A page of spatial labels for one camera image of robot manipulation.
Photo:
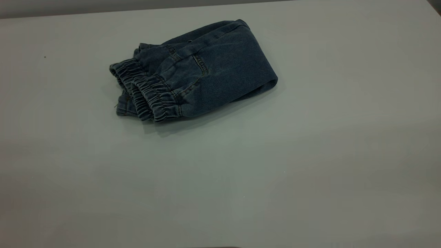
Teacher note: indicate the blue denim pants basketball print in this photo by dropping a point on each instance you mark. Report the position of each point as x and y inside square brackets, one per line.
[220, 69]

